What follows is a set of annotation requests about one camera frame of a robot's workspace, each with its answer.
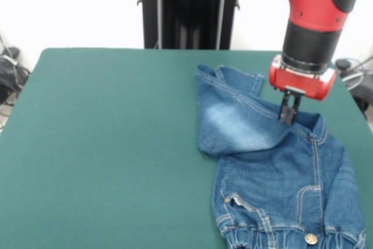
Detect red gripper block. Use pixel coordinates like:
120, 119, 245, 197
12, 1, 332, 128
268, 55, 337, 125

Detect blue denim jeans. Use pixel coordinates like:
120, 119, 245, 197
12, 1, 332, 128
194, 64, 367, 249

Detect dark green table cloth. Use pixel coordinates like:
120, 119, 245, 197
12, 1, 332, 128
0, 47, 373, 249

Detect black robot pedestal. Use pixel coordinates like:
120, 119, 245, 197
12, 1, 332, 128
136, 0, 241, 51

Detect black cable tangle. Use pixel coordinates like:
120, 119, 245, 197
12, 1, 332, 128
0, 36, 31, 107

